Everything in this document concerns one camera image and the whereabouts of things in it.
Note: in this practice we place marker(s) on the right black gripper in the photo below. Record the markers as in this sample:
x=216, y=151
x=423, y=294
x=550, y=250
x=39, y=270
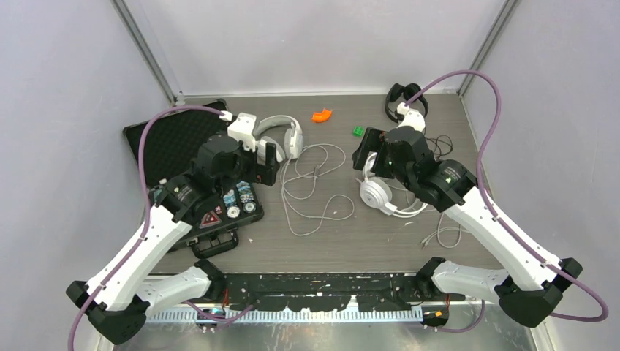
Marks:
x=373, y=140

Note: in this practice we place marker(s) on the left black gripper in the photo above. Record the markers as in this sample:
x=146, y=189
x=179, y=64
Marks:
x=265, y=174

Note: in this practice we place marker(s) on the white round gaming headphones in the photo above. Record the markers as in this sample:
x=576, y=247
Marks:
x=375, y=193

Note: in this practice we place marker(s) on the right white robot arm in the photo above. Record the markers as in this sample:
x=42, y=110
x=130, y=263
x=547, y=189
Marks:
x=531, y=281

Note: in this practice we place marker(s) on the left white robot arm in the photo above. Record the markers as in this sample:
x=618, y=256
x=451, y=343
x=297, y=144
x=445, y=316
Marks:
x=115, y=300

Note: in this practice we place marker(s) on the black small headphones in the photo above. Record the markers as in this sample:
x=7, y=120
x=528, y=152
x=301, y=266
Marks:
x=441, y=145

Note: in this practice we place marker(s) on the white grey angular headphones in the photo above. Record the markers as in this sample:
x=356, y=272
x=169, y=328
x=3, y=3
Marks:
x=293, y=144

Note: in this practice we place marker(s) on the green toy brick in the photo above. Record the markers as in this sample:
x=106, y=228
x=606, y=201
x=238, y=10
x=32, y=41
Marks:
x=358, y=131

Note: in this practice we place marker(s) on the black poker chip case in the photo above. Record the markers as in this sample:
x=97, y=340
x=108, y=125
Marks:
x=171, y=145

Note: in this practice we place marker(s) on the orange curved plastic piece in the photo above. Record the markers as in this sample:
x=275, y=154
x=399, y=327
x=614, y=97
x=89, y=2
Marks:
x=321, y=116

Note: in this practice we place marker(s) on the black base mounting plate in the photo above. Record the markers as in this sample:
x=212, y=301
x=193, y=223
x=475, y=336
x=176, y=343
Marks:
x=321, y=292

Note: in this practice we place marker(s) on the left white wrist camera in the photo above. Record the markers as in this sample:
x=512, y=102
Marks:
x=242, y=129

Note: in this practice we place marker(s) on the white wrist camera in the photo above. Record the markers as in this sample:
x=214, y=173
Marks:
x=410, y=117
x=242, y=129

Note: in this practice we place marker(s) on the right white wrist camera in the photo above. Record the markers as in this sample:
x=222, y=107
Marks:
x=410, y=117

